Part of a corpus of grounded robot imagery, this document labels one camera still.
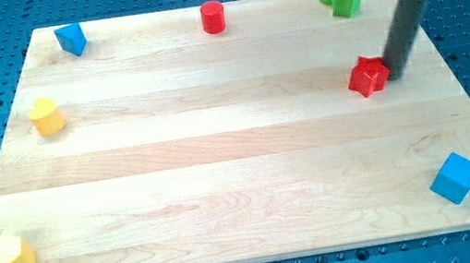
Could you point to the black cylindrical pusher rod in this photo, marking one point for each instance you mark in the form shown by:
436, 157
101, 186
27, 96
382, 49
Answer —
402, 34

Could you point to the red star block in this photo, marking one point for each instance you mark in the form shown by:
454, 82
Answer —
368, 75

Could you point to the wooden board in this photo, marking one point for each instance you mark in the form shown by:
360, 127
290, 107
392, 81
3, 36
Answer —
240, 147

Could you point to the blue cube block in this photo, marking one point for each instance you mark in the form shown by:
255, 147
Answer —
453, 179

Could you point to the red cylinder block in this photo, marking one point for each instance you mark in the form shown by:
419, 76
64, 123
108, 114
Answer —
213, 17

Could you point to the blue triangular prism block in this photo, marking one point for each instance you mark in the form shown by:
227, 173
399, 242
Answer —
71, 39

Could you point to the yellow heart block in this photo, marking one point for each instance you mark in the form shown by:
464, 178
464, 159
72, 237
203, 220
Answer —
46, 117

